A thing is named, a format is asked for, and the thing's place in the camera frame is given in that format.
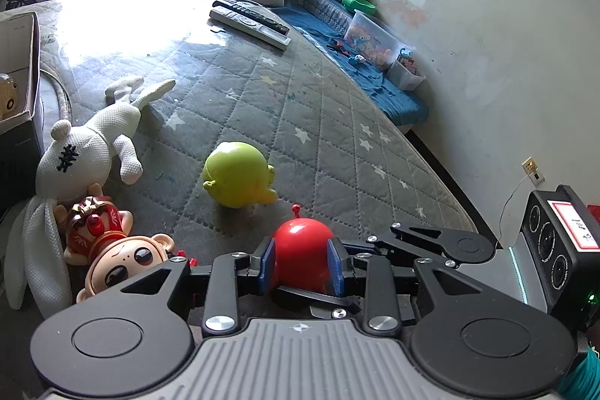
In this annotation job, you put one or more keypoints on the small clear plastic box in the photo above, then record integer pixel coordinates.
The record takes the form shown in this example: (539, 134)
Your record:
(405, 74)

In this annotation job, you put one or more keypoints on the grey quilted star mat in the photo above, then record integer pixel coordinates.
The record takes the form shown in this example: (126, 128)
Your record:
(262, 100)

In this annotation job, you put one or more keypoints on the blue blanket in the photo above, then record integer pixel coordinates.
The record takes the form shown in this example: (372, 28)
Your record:
(356, 67)

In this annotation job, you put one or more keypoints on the green plastic bowl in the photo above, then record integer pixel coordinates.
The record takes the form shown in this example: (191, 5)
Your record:
(358, 4)

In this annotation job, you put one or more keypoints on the red round antenna toy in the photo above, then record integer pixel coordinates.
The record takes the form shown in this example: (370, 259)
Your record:
(302, 251)

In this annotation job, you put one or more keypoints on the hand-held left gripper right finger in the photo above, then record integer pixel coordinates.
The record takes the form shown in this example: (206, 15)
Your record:
(335, 265)

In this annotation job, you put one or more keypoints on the person's right forearm teal sleeve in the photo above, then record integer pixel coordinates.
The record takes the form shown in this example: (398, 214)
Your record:
(583, 374)

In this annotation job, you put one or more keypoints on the cardboard box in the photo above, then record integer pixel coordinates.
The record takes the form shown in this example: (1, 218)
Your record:
(16, 100)

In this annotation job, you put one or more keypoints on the wall socket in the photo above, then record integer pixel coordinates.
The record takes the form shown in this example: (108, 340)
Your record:
(533, 171)

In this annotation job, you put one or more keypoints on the white remote control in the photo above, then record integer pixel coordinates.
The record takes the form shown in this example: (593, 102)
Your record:
(248, 26)

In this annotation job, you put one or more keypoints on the white rabbit plush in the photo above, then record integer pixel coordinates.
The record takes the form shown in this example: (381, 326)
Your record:
(89, 161)

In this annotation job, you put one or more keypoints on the monkey doll with red headdress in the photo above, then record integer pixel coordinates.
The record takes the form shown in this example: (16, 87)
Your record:
(115, 250)

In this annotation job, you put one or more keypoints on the black remote control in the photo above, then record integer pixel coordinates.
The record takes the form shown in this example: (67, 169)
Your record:
(253, 13)

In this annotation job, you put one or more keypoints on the green round toy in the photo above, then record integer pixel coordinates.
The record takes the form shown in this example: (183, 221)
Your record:
(236, 175)

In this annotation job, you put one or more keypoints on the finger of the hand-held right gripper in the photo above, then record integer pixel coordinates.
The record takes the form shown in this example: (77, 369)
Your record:
(461, 246)
(311, 298)

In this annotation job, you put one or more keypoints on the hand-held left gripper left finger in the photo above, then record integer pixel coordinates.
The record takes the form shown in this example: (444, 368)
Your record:
(268, 265)

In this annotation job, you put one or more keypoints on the clear plastic bin of toys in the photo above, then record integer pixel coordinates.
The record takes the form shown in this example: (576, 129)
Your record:
(372, 39)

